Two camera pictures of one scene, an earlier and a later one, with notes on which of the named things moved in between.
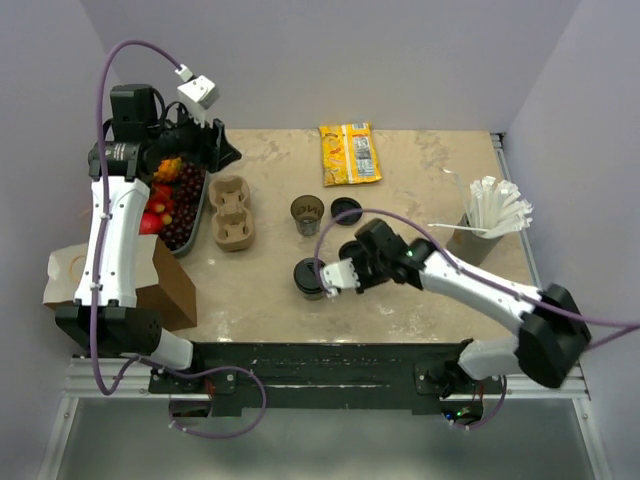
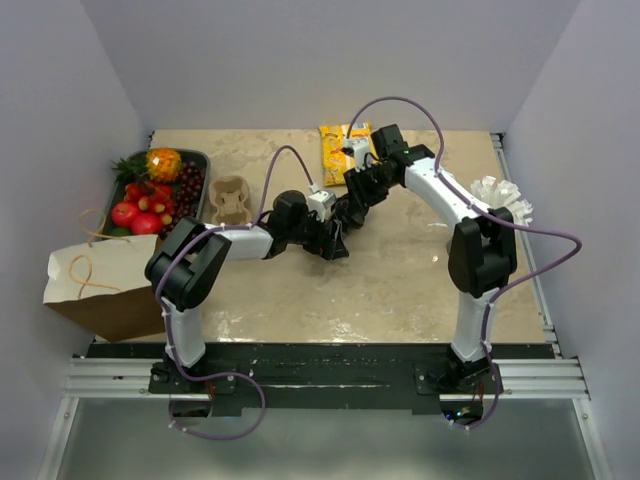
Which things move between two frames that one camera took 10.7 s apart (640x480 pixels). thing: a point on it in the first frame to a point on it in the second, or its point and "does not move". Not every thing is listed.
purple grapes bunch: [186, 193] does not move
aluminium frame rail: [100, 380] does not move
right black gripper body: [371, 270] to [376, 183]
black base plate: [324, 376] does not move
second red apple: [151, 224] does not move
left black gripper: [213, 149] to [329, 250]
